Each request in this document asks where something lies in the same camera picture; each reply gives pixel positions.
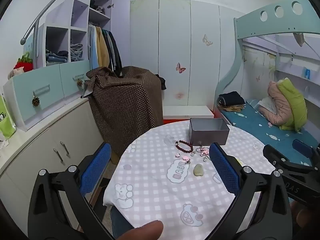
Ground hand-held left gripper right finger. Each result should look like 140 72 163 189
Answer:
207 142 294 240

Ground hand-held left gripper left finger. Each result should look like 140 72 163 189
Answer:
27 142 115 240

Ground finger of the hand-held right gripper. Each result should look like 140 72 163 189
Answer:
292 138 320 167
262 144 312 178

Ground pale green jade pendant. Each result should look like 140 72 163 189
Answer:
193 163 204 177

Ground silver chain with pink charm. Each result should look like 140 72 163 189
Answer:
191 145 211 162

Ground grey metal tin box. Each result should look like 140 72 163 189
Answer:
189 118 230 146

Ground dark red bead bracelet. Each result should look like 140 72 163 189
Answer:
175 140 193 154

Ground person's right hand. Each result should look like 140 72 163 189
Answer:
290 201 320 240

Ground blue candy print bedsheet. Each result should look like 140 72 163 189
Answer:
217 99 320 172

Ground green padded jacket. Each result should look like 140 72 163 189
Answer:
277 78 308 133

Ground white cloth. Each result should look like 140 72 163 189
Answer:
257 97 277 113

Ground person's leg in jeans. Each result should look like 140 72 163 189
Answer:
111 204 136 238

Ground pink checked tablecloth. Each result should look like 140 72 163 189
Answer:
103 120 275 240

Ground beige cabinet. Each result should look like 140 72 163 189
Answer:
0 97 107 230

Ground tan folded garment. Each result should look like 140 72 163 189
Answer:
217 102 247 112

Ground brown dotted cloth cover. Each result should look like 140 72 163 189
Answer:
86 66 164 157

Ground navy folded garment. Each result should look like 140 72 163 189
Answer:
218 91 245 106

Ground narrow light blue drawer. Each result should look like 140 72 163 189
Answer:
59 60 91 98

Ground wide light blue drawer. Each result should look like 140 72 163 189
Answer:
3 64 65 132

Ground green paper bag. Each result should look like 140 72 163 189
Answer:
0 94 17 140

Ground black cloth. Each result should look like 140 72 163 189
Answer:
156 74 167 91

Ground folded blue jeans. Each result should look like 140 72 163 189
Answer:
45 50 69 65

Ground folded grey clothes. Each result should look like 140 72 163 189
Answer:
70 43 84 62

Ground white wardrobe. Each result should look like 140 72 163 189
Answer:
129 0 248 108

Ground row of hanging clothes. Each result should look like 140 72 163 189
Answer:
87 24 123 77

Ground red plush toy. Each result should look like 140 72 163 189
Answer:
9 52 34 79

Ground beige butterfly sticker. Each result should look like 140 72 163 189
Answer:
202 34 214 47

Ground grey metal handrail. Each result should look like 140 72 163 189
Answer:
20 0 117 46

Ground purple stair shelf unit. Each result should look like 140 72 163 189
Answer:
37 0 113 68

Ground dark folded clothes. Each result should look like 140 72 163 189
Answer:
89 1 106 14

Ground light blue bunk bed frame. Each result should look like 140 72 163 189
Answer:
214 0 320 120

